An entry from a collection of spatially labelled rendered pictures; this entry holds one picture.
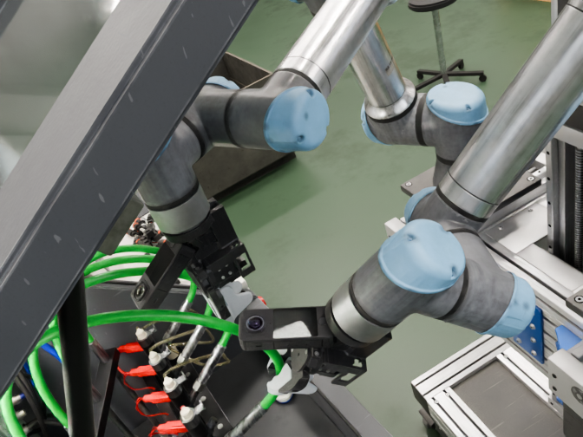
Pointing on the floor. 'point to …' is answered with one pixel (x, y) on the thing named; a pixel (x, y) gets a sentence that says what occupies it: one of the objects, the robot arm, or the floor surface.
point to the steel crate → (219, 157)
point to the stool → (440, 46)
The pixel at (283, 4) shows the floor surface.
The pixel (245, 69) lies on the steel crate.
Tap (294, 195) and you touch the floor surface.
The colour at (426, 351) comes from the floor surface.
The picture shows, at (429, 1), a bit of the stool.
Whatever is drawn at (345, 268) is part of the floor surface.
